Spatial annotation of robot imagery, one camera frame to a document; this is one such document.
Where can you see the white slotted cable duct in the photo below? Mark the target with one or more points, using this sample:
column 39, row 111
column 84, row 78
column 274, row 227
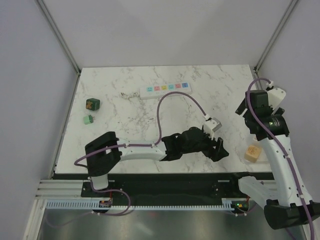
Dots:
column 104, row 205

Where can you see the light green cube plug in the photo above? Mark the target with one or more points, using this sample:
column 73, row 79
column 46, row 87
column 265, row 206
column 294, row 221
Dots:
column 88, row 119

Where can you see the dark green cube plug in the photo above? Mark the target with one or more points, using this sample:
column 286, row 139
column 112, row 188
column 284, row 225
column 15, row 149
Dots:
column 92, row 104

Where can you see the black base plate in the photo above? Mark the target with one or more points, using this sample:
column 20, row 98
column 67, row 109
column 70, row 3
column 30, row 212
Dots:
column 173, row 180

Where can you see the white power strip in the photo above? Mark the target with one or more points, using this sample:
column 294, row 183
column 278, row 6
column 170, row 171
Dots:
column 157, row 91

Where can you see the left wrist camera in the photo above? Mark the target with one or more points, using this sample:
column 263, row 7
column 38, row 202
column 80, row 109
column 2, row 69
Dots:
column 210, row 126

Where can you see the tan wooden cube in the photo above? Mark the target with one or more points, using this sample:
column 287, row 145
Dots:
column 252, row 153

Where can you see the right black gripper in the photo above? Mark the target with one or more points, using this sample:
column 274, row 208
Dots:
column 242, row 108

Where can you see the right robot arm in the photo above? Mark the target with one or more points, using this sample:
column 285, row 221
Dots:
column 291, row 204

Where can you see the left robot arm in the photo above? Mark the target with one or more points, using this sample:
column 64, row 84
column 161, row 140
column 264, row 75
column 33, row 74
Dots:
column 106, row 151

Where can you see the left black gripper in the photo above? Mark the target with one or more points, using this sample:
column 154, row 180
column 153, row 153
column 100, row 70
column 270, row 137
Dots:
column 217, row 154

